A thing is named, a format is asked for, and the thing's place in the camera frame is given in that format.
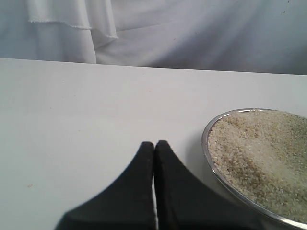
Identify white backdrop curtain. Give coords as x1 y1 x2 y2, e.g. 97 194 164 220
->
0 0 307 75

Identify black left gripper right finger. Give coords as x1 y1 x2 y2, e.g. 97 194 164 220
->
154 140 264 230

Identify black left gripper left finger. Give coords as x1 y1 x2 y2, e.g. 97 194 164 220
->
56 142 156 230

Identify metal plate of rice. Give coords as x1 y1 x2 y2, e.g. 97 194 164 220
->
202 108 307 230

